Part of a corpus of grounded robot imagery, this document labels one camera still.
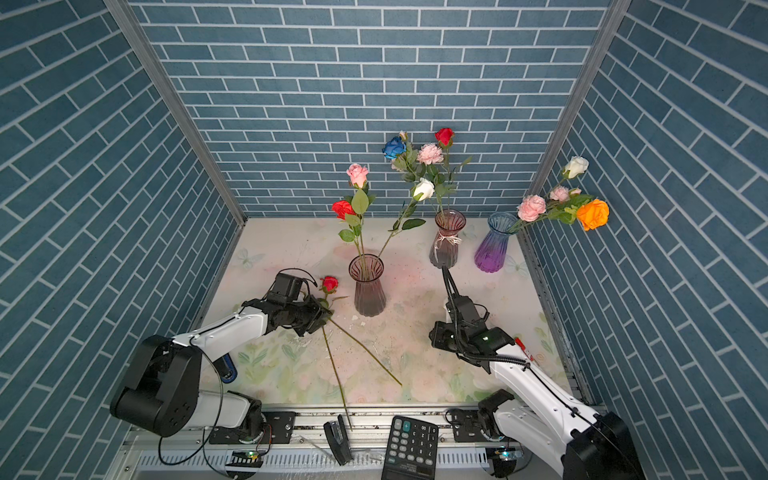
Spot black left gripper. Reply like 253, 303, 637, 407
285, 294, 335, 336

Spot dark smoky glass vase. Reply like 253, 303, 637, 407
348, 254, 386, 317

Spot peach rose stem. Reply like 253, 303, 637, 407
321, 326, 352, 428

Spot purple blue ribbed glass vase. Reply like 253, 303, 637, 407
474, 212, 518, 273

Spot pink glass vase with twine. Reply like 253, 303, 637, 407
429, 209, 466, 268

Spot pink rose single stem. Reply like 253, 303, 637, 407
346, 163, 372, 280

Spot white rose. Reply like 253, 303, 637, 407
561, 156, 589, 181
377, 178, 435, 257

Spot orange rose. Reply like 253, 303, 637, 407
553, 194, 611, 231

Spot large pink rose spray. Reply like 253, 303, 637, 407
388, 132, 472, 212

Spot blue rose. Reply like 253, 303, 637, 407
382, 135, 407, 160

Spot small red rose stem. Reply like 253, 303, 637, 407
435, 128, 455, 147

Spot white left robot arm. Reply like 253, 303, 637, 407
109, 269, 330, 443

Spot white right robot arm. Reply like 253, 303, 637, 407
429, 293, 645, 479

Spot red white marker pen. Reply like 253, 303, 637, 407
514, 337, 535, 362

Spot blue stapler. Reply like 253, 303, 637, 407
214, 353, 238, 384

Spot black stapler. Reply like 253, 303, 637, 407
323, 415, 353, 466

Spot black calculator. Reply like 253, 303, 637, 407
381, 416, 439, 480

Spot black corrugated cable conduit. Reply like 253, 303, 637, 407
441, 266, 529, 368

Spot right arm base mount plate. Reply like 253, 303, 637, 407
444, 408, 500, 443

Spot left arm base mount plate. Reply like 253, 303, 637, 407
209, 411, 297, 446

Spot aluminium front rail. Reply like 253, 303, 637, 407
119, 403, 619, 448

